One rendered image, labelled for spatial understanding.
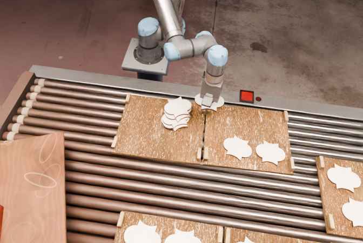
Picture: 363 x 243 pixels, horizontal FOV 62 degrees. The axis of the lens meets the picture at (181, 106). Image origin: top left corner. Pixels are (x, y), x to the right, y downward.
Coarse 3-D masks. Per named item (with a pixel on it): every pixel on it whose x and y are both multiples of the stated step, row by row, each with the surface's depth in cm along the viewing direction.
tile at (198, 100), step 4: (196, 96) 143; (220, 96) 144; (196, 100) 141; (200, 100) 141; (220, 100) 142; (200, 104) 140; (212, 104) 140; (216, 104) 141; (220, 104) 141; (204, 108) 139; (208, 108) 139; (212, 108) 139; (216, 108) 139
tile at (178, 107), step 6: (174, 102) 152; (180, 102) 152; (186, 102) 152; (168, 108) 149; (174, 108) 150; (180, 108) 150; (186, 108) 150; (174, 114) 147; (180, 114) 148; (186, 114) 148
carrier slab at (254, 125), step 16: (224, 112) 156; (240, 112) 156; (256, 112) 157; (272, 112) 157; (208, 128) 150; (224, 128) 150; (240, 128) 150; (256, 128) 151; (272, 128) 151; (208, 144) 144; (256, 144) 145; (288, 144) 146; (208, 160) 139; (224, 160) 139; (240, 160) 140; (256, 160) 140
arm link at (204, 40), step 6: (198, 36) 127; (204, 36) 126; (210, 36) 126; (198, 42) 123; (204, 42) 124; (210, 42) 123; (216, 42) 126; (198, 48) 123; (204, 48) 123; (198, 54) 125
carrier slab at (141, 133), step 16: (144, 96) 160; (128, 112) 153; (144, 112) 154; (160, 112) 154; (192, 112) 155; (128, 128) 147; (144, 128) 148; (160, 128) 148; (192, 128) 149; (128, 144) 142; (144, 144) 142; (160, 144) 143; (176, 144) 143; (192, 144) 144; (176, 160) 138; (192, 160) 138
